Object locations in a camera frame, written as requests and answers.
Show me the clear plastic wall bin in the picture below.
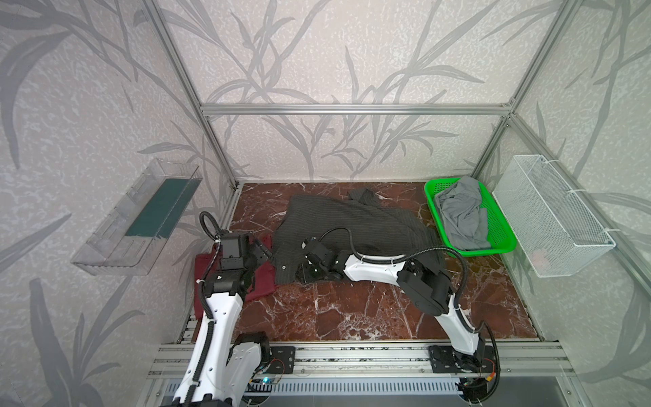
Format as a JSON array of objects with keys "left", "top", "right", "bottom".
[{"left": 71, "top": 159, "right": 203, "bottom": 276}]

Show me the light grey shirt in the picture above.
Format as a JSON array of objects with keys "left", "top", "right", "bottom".
[{"left": 435, "top": 176, "right": 491, "bottom": 251}]

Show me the maroon folded shirt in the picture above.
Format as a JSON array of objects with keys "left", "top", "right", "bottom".
[{"left": 193, "top": 253, "right": 276, "bottom": 322}]

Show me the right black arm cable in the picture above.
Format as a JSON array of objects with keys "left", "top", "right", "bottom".
[{"left": 314, "top": 226, "right": 502, "bottom": 403}]

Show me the dark grey striped shirt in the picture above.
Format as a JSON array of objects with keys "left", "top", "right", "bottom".
[{"left": 272, "top": 188, "right": 442, "bottom": 285}]

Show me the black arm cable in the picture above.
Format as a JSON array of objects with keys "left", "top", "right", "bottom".
[
  {"left": 314, "top": 226, "right": 502, "bottom": 403},
  {"left": 180, "top": 210, "right": 225, "bottom": 407}
]

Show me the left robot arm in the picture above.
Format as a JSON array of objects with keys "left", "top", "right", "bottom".
[{"left": 171, "top": 232, "right": 271, "bottom": 406}]

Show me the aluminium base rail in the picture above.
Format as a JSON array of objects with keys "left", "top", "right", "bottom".
[{"left": 146, "top": 340, "right": 576, "bottom": 380}]

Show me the white wire wall basket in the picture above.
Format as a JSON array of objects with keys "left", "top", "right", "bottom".
[{"left": 493, "top": 154, "right": 616, "bottom": 278}]

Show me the green plastic basket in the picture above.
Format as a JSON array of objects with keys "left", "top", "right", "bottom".
[{"left": 424, "top": 177, "right": 517, "bottom": 257}]

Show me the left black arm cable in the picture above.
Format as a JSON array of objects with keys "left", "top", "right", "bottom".
[{"left": 180, "top": 210, "right": 225, "bottom": 407}]

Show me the aluminium cage frame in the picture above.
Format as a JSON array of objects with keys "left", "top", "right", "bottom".
[{"left": 142, "top": 1, "right": 650, "bottom": 294}]

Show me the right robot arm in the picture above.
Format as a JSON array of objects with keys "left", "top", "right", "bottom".
[{"left": 297, "top": 238, "right": 486, "bottom": 372}]

